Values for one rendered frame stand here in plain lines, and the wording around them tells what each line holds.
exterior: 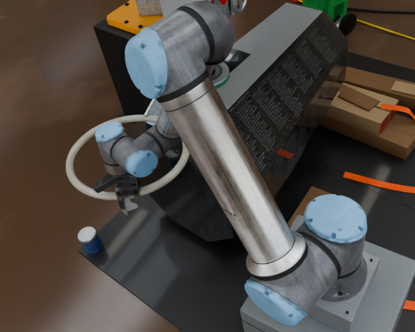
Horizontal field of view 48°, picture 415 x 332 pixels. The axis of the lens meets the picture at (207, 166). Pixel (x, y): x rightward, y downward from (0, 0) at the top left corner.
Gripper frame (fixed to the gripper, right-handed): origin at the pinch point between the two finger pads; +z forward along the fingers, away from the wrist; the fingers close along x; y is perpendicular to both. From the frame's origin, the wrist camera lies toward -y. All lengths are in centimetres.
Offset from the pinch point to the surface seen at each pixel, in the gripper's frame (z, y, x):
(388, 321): -1, 78, -52
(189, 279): 83, 15, 20
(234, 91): -1, 46, 65
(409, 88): 58, 162, 133
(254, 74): -2, 56, 75
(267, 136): 15, 59, 49
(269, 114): 10, 61, 59
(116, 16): 1, -19, 158
